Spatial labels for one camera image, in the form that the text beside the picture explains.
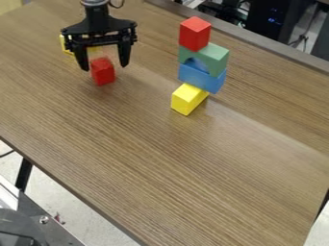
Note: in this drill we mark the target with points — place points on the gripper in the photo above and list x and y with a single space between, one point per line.
97 29

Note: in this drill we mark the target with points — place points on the blue block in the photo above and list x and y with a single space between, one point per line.
201 78

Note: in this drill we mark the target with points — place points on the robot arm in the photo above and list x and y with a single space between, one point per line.
96 9

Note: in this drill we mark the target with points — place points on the green arch block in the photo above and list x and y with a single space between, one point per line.
208 59

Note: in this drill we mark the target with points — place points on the red cube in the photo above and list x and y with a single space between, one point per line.
194 33
103 71

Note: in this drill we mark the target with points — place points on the yellow arch block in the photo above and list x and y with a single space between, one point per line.
65 45

